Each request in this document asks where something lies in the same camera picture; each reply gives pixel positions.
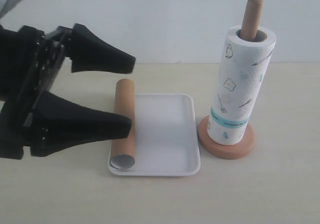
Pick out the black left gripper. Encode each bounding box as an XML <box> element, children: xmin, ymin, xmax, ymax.
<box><xmin>0</xmin><ymin>24</ymin><xmax>136</xmax><ymax>159</ymax></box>

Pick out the brown cardboard tube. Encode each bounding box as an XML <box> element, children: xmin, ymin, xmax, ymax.
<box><xmin>109</xmin><ymin>79</ymin><xmax>137</xmax><ymax>170</ymax></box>

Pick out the printed white paper towel roll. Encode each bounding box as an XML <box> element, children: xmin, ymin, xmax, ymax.
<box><xmin>207</xmin><ymin>26</ymin><xmax>276</xmax><ymax>145</ymax></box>

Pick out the wooden paper towel holder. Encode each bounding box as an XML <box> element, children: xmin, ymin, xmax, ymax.
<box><xmin>197</xmin><ymin>0</ymin><xmax>263</xmax><ymax>159</ymax></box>

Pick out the white rectangular plastic tray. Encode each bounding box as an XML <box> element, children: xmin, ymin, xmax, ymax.
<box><xmin>107</xmin><ymin>93</ymin><xmax>201</xmax><ymax>176</ymax></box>

